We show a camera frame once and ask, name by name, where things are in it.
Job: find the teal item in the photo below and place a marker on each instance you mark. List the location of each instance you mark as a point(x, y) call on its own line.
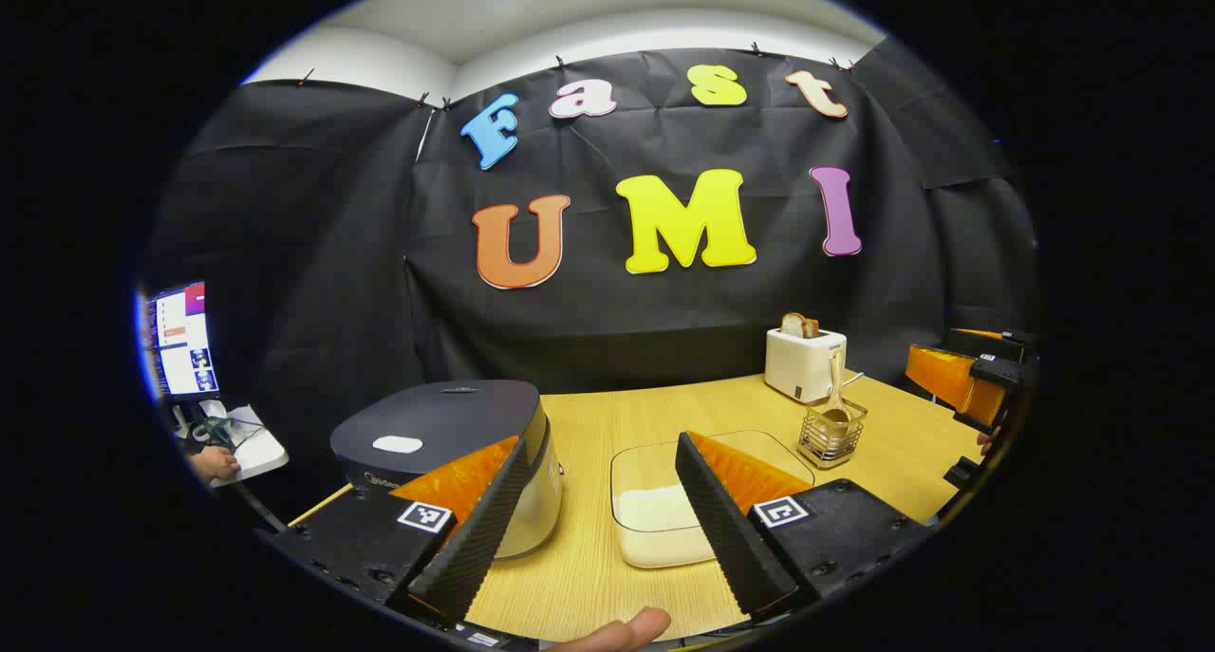
point(214, 431)

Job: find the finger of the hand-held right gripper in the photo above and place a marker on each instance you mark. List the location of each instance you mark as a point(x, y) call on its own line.
point(987, 337)
point(949, 379)

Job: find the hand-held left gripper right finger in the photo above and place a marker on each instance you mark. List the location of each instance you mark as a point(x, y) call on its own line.
point(726, 529)

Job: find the wooden spoon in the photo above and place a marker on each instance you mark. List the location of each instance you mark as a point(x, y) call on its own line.
point(835, 379)

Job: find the black backdrop cloth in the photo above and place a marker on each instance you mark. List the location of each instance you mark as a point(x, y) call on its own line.
point(617, 320)

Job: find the small white side table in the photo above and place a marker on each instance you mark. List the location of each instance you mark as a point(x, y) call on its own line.
point(261, 453)

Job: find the bread slice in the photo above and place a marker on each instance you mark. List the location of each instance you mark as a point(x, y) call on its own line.
point(792, 326)
point(812, 329)

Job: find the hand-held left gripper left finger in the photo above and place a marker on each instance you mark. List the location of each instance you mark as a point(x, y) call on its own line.
point(475, 529)

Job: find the clear plastic container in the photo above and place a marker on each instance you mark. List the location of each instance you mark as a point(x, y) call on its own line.
point(650, 467)

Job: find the white toaster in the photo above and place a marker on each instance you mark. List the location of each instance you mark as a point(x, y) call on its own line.
point(802, 367)

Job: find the black steel rice cooker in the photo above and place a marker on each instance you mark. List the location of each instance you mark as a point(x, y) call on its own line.
point(446, 415)

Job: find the computer monitor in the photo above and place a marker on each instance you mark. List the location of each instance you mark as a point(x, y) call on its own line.
point(185, 344)

